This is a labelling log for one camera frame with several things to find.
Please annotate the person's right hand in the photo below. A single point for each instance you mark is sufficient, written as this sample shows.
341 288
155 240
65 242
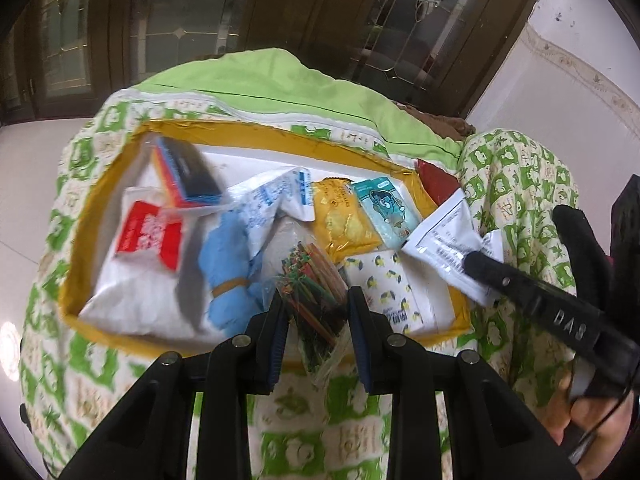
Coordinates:
585 417

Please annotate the dark boxy object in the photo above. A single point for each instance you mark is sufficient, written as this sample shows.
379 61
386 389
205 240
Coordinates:
625 220

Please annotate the brown cloth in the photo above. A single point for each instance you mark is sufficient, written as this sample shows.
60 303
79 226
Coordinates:
440 122

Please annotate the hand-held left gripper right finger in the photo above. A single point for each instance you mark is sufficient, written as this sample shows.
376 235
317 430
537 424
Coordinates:
362 360

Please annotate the wooden glass door set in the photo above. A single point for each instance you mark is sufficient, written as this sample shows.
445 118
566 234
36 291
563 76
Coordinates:
300 10

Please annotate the lemon print tissue pack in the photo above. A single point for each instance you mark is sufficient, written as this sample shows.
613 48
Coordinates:
385 285

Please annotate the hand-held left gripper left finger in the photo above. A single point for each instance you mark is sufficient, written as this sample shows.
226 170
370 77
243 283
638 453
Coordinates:
277 345

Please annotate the blue towel with yellow band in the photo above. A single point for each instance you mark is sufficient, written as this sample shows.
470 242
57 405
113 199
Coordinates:
225 270

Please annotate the bag of coloured felt sheets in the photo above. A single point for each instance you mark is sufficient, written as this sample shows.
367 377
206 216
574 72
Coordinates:
187 172

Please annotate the gold-edged white box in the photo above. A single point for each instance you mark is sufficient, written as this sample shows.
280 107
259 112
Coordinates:
325 152

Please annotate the white packet with red label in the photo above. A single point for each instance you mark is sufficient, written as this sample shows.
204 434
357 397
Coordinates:
145 280

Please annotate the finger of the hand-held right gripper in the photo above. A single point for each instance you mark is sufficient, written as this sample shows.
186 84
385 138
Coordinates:
500 275

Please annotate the white packet with blue print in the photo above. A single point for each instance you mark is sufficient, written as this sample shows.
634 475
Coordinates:
270 200

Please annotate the dark red packet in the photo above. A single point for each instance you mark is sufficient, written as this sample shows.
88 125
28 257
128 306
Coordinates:
440 182

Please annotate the bag of coloured sticks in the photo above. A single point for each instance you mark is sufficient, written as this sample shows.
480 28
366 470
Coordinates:
310 280

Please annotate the plain green sheet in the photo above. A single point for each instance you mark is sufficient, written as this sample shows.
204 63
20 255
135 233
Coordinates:
250 75

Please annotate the yellow cracker packet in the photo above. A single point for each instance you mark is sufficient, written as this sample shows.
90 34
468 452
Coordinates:
345 215

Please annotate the green printed quilt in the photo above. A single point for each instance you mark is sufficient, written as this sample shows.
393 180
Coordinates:
520 180

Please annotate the white packet with black text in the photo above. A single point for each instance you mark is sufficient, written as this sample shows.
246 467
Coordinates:
445 245

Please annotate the light blue tissue pack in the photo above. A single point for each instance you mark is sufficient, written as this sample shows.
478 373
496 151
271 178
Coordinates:
387 210

